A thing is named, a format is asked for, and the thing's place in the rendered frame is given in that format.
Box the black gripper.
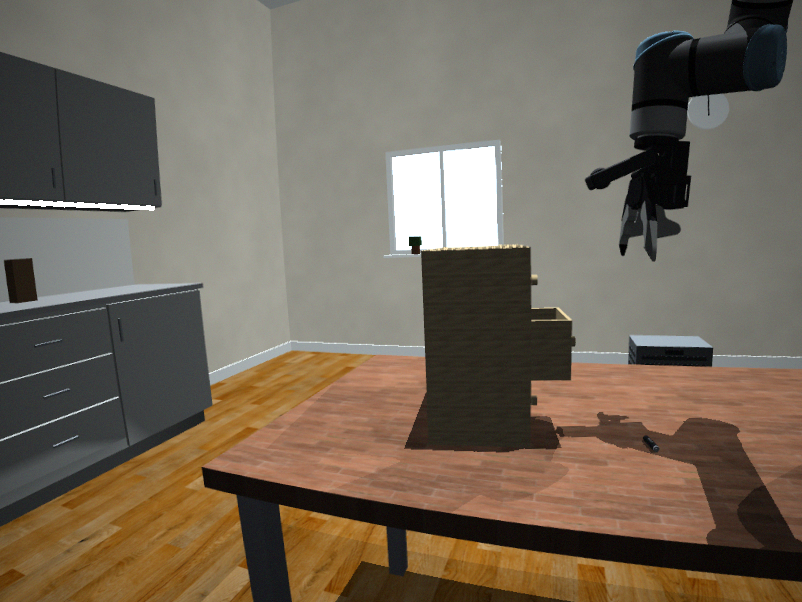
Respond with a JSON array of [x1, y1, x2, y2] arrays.
[[619, 135, 691, 261]]

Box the wooden chest of drawers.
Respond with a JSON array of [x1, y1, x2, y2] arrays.
[[421, 245, 531, 447]]

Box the black battery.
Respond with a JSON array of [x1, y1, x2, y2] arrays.
[[643, 435, 660, 452]]

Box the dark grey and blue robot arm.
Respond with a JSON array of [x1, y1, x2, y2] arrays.
[[585, 0, 793, 190]]

